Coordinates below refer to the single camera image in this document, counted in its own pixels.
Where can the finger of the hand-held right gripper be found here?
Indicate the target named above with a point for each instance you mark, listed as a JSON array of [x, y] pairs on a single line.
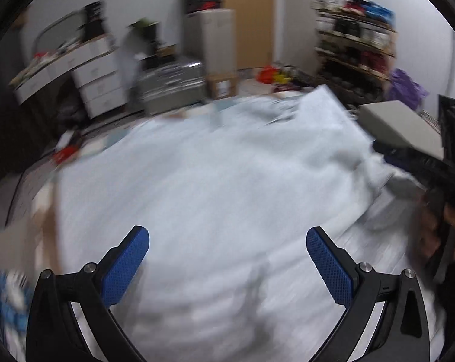
[[404, 160]]

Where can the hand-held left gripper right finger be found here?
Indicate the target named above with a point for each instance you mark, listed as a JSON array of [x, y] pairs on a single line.
[[329, 267]]

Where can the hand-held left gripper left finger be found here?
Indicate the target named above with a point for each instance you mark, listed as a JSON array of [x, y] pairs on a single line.
[[123, 267]]

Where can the light grey hoodie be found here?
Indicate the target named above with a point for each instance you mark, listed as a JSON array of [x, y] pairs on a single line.
[[212, 196]]

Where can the person's right hand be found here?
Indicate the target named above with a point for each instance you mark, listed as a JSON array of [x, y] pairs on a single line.
[[425, 230]]

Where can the grey ottoman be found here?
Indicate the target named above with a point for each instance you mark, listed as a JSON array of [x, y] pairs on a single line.
[[401, 124]]

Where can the purple bag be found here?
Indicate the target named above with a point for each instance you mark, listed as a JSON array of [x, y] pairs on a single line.
[[406, 88]]

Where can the wooden shoe rack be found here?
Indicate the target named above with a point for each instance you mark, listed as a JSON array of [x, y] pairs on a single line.
[[353, 49]]

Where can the blue plaid shirt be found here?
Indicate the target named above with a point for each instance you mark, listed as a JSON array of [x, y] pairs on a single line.
[[4, 309]]

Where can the orange plastic bag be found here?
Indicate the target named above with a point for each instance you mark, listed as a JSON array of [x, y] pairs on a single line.
[[267, 74]]

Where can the silver suitcase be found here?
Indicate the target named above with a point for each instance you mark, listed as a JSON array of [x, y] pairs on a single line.
[[170, 86]]

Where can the white vanity desk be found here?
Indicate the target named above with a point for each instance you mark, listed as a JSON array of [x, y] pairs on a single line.
[[87, 75]]

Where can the small sealed cardboard box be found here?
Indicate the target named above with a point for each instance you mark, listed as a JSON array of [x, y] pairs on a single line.
[[223, 86]]

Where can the wooden door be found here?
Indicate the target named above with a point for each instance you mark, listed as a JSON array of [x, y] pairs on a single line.
[[253, 19]]

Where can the beige suitcase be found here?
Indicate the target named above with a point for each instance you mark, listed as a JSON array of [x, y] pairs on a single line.
[[210, 41]]

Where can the dark wrapped bouquet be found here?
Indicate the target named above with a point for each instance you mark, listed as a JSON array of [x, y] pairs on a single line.
[[146, 36]]

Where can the arched vanity mirror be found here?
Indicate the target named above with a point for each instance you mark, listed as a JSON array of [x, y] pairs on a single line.
[[53, 30]]

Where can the tall black box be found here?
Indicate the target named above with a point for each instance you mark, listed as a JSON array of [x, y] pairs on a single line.
[[96, 20]]

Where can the black and red shoe box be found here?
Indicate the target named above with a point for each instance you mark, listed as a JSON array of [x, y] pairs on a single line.
[[204, 6]]

